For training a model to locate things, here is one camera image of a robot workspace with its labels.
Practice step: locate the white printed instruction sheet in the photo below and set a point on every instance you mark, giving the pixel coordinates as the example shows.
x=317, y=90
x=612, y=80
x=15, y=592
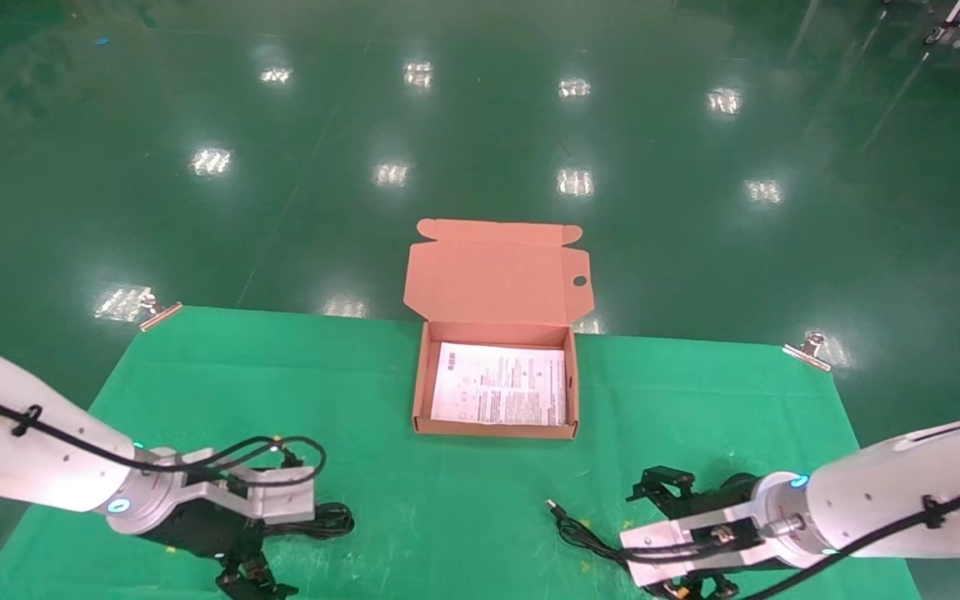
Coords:
x=497, y=383

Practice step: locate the brown cardboard box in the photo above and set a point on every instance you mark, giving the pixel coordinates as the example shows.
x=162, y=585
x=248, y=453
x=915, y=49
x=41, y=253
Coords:
x=492, y=279

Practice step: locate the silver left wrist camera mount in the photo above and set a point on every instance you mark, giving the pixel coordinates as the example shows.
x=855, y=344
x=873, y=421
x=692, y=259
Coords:
x=284, y=498

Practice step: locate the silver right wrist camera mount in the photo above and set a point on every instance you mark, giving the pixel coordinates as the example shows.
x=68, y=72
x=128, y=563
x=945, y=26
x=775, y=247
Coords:
x=672, y=552

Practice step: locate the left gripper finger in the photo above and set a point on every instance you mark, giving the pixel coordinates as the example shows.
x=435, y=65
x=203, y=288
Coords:
x=247, y=579

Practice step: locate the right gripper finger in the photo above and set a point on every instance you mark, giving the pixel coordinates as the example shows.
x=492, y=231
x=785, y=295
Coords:
x=697, y=590
x=663, y=482

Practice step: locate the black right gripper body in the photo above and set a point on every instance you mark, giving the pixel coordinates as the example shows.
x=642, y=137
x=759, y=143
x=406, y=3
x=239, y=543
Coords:
x=730, y=490

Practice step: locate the metal cloth clamp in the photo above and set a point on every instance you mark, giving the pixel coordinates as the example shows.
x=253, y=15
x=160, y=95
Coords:
x=809, y=352
x=159, y=315

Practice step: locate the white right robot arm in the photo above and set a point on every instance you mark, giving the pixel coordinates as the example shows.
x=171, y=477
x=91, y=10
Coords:
x=905, y=492

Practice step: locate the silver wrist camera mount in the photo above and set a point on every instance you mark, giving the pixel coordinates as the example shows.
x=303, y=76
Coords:
x=284, y=498
x=672, y=552

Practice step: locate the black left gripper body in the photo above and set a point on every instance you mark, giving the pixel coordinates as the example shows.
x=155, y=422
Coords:
x=197, y=529

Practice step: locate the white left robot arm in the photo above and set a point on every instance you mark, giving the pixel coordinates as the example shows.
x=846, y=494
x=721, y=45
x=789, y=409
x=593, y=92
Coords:
x=22, y=450

